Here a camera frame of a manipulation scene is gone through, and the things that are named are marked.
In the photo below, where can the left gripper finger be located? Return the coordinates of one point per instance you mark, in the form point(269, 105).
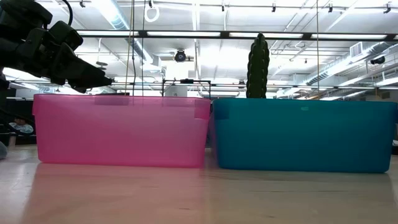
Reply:
point(81, 70)
point(79, 88)

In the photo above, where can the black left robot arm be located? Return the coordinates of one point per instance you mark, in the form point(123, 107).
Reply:
point(21, 12)

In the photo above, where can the pink translucent plastic bin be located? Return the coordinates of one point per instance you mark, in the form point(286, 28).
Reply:
point(118, 133)

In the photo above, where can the person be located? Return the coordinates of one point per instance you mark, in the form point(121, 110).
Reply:
point(21, 127)

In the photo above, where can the grey rounded object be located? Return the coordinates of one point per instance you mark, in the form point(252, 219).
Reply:
point(2, 151)

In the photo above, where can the tall green cactus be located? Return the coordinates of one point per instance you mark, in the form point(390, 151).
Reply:
point(258, 68)

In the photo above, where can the teal translucent plastic bin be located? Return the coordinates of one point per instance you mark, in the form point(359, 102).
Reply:
point(304, 137)

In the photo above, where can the black round ceiling fixture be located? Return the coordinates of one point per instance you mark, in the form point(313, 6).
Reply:
point(377, 60)

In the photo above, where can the black overhead camera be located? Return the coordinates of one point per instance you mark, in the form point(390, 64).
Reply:
point(180, 56)

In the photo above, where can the black background stand frame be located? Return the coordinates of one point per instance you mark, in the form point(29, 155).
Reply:
point(186, 81)

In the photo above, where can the black aluminium rig frame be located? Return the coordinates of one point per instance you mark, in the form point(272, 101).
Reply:
point(224, 34)

